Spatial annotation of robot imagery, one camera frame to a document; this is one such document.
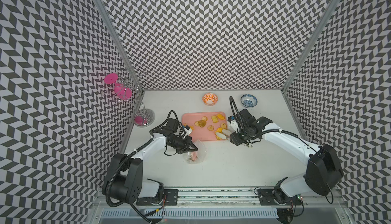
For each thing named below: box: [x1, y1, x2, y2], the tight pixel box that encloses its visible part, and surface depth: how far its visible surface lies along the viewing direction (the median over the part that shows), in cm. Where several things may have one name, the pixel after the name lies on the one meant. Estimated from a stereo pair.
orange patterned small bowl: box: [202, 92, 219, 106], surface depth 113 cm
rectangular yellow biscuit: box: [210, 115, 219, 124], surface depth 104 cm
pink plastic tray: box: [181, 111, 228, 142], surface depth 101 cm
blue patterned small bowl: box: [240, 94, 259, 108], surface depth 110 cm
